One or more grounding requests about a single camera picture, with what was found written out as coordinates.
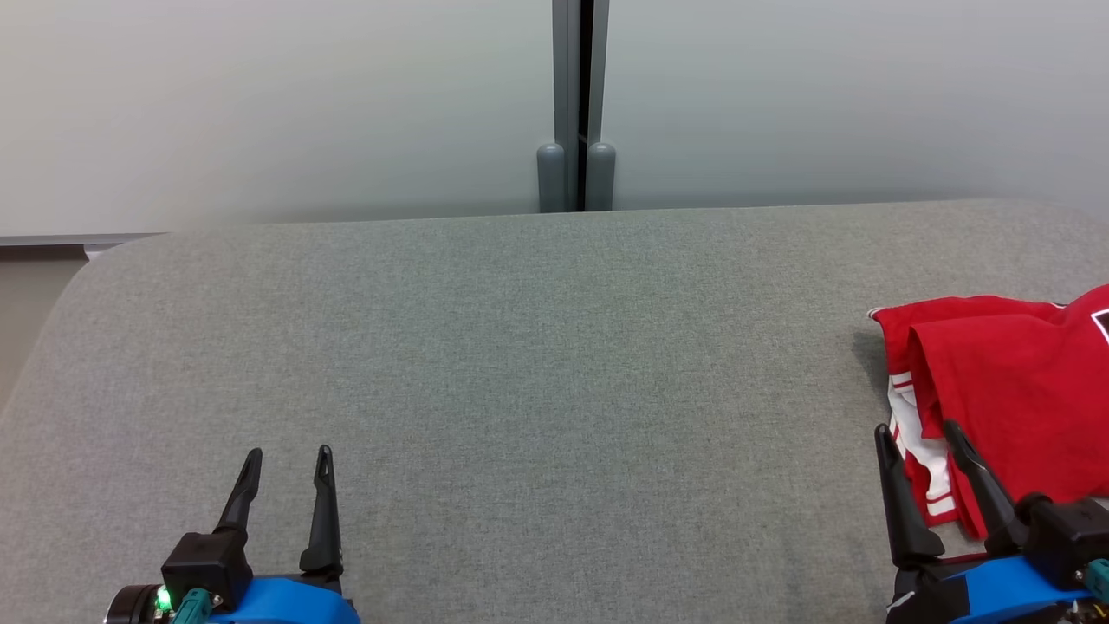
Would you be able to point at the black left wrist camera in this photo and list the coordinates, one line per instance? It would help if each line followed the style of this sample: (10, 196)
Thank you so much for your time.
(204, 563)

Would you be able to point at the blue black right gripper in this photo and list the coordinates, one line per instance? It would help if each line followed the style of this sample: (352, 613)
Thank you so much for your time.
(1005, 589)

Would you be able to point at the grey rounded post foot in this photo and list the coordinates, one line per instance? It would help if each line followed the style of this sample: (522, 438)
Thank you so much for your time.
(551, 178)
(602, 178)

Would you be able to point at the grey aluminium partition post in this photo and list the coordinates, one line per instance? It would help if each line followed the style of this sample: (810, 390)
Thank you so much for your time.
(565, 69)

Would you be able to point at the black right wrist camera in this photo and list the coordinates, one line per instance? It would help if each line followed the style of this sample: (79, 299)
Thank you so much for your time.
(1070, 533)

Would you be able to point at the red shirt with white sleeves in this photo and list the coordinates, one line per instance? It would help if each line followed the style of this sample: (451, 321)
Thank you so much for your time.
(1022, 390)

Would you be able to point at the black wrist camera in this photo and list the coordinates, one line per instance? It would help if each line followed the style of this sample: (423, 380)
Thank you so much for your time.
(204, 563)
(1070, 533)

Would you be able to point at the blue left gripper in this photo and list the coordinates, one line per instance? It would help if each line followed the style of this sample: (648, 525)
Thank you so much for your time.
(295, 602)

